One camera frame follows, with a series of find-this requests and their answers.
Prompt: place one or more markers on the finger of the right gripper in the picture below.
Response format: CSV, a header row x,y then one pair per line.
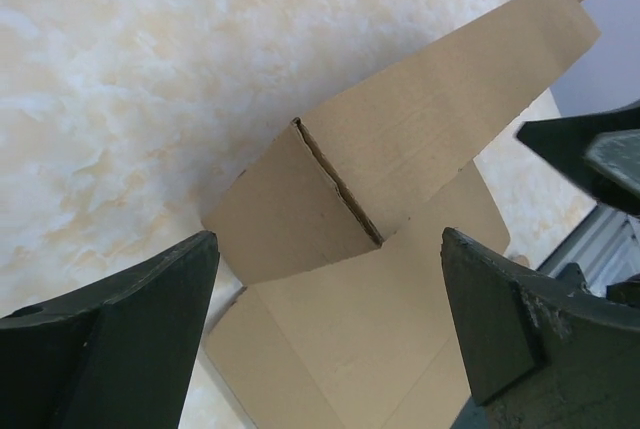
x,y
563,144

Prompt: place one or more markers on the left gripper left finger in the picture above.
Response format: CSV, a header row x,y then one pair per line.
x,y
117,353

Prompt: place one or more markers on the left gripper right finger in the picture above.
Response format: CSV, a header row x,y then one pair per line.
x,y
539,353

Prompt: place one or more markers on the brown cardboard box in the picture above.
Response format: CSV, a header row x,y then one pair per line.
x,y
335,231

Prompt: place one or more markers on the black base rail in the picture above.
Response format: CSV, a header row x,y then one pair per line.
x,y
605,246

